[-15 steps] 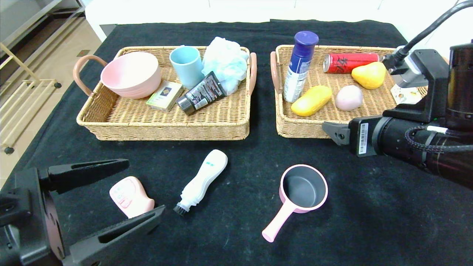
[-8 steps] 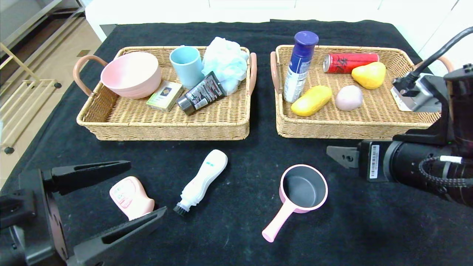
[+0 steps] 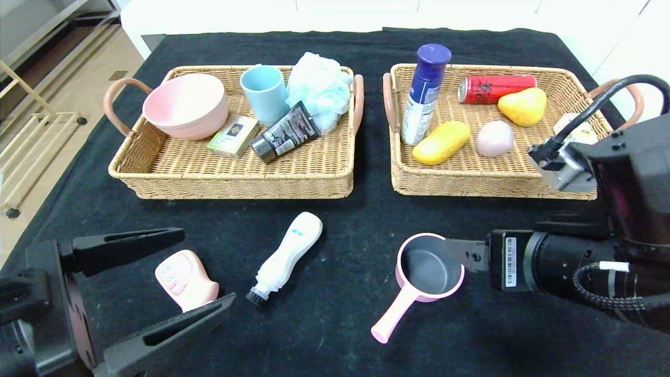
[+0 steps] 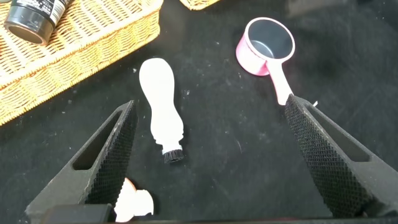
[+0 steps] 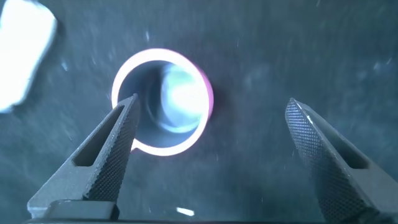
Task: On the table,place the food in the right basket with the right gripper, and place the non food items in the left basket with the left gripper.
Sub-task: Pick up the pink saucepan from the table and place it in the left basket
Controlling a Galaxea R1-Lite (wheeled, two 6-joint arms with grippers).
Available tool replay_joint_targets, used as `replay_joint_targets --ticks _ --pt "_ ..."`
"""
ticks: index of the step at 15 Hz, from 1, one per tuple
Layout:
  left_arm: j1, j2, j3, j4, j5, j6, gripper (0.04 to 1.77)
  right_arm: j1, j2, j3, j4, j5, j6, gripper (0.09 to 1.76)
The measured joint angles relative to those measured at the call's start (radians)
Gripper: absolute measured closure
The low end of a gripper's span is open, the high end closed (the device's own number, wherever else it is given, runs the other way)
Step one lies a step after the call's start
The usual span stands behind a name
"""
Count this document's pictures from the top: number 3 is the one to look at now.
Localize black camera cable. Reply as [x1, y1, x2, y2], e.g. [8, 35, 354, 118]
[544, 74, 670, 152]

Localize pink bowl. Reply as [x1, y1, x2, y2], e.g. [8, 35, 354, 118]
[142, 73, 230, 141]

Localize small white carton box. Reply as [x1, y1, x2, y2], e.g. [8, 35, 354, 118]
[554, 113, 598, 146]

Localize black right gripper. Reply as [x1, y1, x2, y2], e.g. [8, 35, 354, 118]
[444, 229, 600, 310]

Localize wicker basket with food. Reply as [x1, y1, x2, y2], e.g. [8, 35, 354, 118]
[382, 64, 644, 201]

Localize black cosmetic tube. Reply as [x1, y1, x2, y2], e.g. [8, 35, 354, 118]
[250, 102, 321, 164]

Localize long yellow fruit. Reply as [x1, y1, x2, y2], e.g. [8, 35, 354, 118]
[412, 120, 472, 166]

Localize red soda can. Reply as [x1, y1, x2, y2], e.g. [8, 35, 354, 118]
[457, 74, 538, 105]

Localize blue capped spray can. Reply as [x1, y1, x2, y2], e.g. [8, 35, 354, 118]
[400, 43, 452, 146]

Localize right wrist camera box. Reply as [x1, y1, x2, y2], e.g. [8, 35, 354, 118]
[528, 141, 598, 193]

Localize grey metal shelf unit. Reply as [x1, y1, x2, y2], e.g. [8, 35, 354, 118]
[0, 0, 122, 69]

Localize green soap box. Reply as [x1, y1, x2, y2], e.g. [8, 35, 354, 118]
[208, 115, 261, 160]

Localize light wooden rack on wheels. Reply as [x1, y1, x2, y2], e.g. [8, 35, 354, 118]
[0, 60, 88, 220]

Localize pink toy saucepan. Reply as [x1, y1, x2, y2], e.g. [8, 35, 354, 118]
[371, 234, 465, 345]

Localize light blue bath pouf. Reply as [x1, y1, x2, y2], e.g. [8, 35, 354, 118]
[286, 52, 354, 136]

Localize wicker basket with toiletries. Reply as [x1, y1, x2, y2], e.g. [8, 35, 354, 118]
[104, 65, 364, 201]

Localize pink bottle white cap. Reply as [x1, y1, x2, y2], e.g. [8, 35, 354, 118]
[155, 250, 220, 313]

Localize yellow pear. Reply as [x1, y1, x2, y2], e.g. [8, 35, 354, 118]
[497, 87, 547, 128]

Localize pale pink egg shaped food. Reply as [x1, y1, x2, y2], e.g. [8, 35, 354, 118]
[475, 120, 515, 158]

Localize teal plastic cup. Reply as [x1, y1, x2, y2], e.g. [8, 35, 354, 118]
[240, 65, 290, 128]

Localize black tablecloth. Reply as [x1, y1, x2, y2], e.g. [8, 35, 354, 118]
[0, 29, 670, 377]

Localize white brush applicator bottle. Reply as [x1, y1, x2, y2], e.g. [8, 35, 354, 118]
[246, 212, 323, 307]

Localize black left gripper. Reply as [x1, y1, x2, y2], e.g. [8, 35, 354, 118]
[0, 227, 237, 377]

